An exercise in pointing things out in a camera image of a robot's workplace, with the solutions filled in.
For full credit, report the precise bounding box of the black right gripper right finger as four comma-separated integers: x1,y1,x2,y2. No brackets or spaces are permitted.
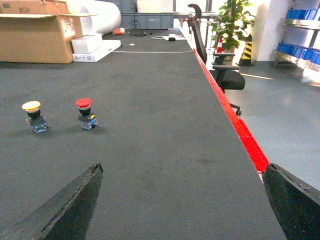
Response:
262,163,320,240

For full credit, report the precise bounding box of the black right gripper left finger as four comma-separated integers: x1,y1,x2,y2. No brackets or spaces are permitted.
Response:
0,163,104,240

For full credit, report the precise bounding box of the metal shelf with bins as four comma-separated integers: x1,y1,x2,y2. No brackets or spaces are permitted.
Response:
272,0,320,74

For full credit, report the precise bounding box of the red table edge strip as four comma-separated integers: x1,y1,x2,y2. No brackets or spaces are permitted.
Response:
192,48,269,177

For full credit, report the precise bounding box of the red mushroom push button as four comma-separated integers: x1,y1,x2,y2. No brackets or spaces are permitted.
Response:
75,98,97,131

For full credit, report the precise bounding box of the yellow mushroom push button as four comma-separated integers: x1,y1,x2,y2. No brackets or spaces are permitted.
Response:
21,100,48,134

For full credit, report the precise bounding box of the black office chair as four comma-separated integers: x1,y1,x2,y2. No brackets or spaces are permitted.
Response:
187,3,246,116

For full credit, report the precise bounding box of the white small box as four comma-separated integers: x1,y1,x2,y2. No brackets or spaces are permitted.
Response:
71,33,103,54

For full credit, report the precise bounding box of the red white traffic cone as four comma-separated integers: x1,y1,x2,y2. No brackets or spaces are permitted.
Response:
216,38,223,53

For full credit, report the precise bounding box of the white flat box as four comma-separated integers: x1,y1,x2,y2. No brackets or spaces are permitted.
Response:
72,40,122,63

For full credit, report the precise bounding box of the large cardboard box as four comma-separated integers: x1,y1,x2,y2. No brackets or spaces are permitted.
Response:
0,0,90,64

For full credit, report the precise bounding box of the fallen orange white cone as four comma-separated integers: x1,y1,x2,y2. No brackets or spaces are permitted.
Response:
113,27,126,36

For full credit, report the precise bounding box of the green potted plant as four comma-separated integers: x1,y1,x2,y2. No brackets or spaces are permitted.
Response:
212,0,256,53

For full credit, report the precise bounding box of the white foam roll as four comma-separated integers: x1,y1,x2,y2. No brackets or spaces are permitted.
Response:
66,0,122,35

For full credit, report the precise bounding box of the grey plastic crate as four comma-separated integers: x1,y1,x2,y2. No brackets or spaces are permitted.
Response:
121,12,174,30

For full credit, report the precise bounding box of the yellow black striped post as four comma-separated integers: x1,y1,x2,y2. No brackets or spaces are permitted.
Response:
236,34,254,67

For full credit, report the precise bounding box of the white cable with adapter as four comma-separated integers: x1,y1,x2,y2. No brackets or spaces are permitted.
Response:
150,33,188,42

